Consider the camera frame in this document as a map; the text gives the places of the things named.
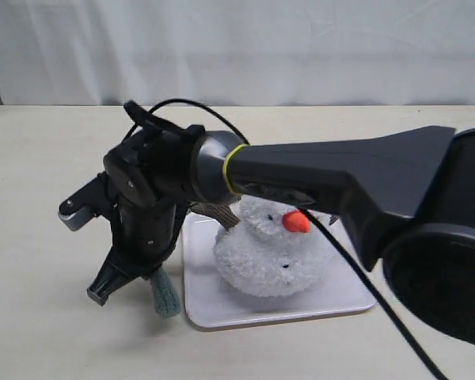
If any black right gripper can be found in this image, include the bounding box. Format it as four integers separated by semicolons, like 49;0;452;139
86;127;206;308

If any green knitted scarf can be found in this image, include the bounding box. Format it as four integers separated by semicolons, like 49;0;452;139
150;267;181;320

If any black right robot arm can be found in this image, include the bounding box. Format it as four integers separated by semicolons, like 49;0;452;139
87;125;475;345

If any white plush snowman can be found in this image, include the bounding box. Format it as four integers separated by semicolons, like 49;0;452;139
189;196;333;297

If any white square plastic tray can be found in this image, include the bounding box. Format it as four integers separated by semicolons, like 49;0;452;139
182;214;376;330

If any white backdrop curtain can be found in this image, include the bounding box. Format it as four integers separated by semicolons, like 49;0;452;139
0;1;475;105

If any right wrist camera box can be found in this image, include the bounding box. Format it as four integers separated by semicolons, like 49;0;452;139
58;177;102;232

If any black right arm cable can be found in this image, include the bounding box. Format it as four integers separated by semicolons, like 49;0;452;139
123;98;448;380

